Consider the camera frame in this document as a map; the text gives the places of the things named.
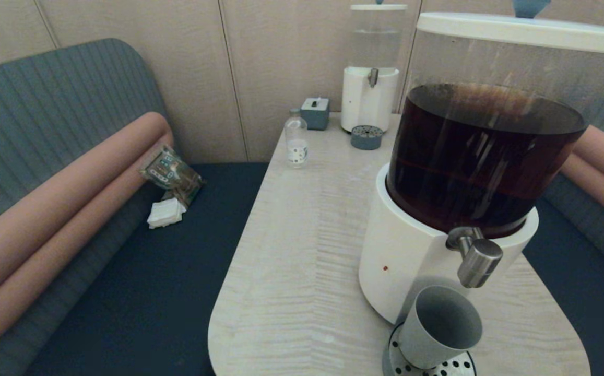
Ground grey plastic cup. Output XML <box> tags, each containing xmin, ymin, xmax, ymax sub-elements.
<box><xmin>397</xmin><ymin>285</ymin><xmax>483</xmax><ymax>370</ymax></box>

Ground clear plastic bottle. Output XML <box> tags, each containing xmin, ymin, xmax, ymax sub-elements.
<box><xmin>285</xmin><ymin>108</ymin><xmax>309</xmax><ymax>169</ymax></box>

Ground grey-blue square box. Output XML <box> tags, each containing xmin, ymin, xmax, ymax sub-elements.
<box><xmin>300</xmin><ymin>97</ymin><xmax>330</xmax><ymax>131</ymax></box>

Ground small blue drip tray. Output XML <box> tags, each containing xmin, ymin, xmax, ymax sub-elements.
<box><xmin>350</xmin><ymin>125</ymin><xmax>384</xmax><ymax>151</ymax></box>

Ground small white water dispenser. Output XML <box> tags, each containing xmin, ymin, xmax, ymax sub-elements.
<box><xmin>341</xmin><ymin>4</ymin><xmax>408</xmax><ymax>134</ymax></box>

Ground large white tea dispenser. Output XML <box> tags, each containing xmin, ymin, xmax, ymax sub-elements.
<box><xmin>358</xmin><ymin>13</ymin><xmax>604</xmax><ymax>327</ymax></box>

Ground clear snack packet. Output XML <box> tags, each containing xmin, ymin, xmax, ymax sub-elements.
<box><xmin>140</xmin><ymin>145</ymin><xmax>204</xmax><ymax>207</ymax></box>

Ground white paper napkins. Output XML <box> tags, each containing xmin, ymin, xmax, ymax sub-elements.
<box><xmin>147</xmin><ymin>197</ymin><xmax>187</xmax><ymax>229</ymax></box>

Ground dark blue seat cushion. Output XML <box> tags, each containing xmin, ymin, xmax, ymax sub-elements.
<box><xmin>521</xmin><ymin>201</ymin><xmax>604</xmax><ymax>376</ymax></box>
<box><xmin>24</xmin><ymin>163</ymin><xmax>270</xmax><ymax>376</ymax></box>

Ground large metal dispenser tap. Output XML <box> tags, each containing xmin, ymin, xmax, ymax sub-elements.
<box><xmin>446</xmin><ymin>227</ymin><xmax>504</xmax><ymax>289</ymax></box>

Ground small white dispenser lid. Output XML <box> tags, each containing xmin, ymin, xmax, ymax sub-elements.
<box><xmin>350</xmin><ymin>0</ymin><xmax>408</xmax><ymax>12</ymax></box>

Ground round metal drip tray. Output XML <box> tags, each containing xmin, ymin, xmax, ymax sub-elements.
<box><xmin>383</xmin><ymin>321</ymin><xmax>477</xmax><ymax>376</ymax></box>

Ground large white dispenser lid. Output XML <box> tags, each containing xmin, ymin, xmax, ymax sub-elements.
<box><xmin>416</xmin><ymin>0</ymin><xmax>604</xmax><ymax>55</ymax></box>

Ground grey ribbed sofa backrest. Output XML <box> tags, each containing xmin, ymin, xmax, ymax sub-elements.
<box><xmin>0</xmin><ymin>38</ymin><xmax>172</xmax><ymax>376</ymax></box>
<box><xmin>542</xmin><ymin>57</ymin><xmax>604</xmax><ymax>287</ymax></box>

